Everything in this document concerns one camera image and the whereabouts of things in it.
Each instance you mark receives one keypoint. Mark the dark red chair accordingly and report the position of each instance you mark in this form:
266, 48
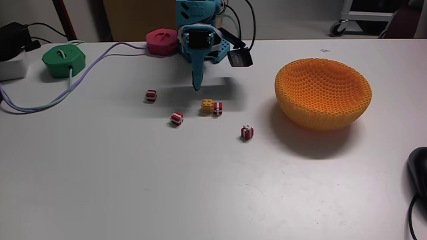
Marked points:
403, 23

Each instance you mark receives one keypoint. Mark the white box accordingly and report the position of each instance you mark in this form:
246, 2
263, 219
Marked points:
11, 68

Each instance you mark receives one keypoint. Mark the yellow cube piece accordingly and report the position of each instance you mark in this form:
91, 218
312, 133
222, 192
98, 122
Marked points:
207, 105

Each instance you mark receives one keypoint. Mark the yellow honeycomb basket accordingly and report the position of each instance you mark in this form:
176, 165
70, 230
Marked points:
322, 96

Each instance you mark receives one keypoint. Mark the black computer mouse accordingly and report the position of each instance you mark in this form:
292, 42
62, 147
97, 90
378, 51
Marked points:
419, 170

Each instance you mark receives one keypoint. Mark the brown wooden cabinet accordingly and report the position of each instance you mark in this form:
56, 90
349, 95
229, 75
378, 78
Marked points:
140, 18

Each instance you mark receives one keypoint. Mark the pink hexagonal box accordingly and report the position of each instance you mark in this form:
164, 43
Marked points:
161, 41

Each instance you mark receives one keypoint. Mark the red pole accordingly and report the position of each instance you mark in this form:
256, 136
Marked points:
65, 20

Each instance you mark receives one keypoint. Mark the black camera box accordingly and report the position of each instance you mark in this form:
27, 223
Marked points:
240, 57

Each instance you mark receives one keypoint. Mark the grey wheeled cart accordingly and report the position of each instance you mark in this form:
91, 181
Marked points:
363, 16

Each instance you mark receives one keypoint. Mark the black power adapter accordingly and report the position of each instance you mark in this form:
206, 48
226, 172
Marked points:
13, 40

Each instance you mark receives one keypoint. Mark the red white gift cube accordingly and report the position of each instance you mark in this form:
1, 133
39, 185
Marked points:
247, 132
177, 118
217, 108
150, 96

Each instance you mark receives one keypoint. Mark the green hexagonal box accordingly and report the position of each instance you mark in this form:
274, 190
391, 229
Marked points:
63, 61

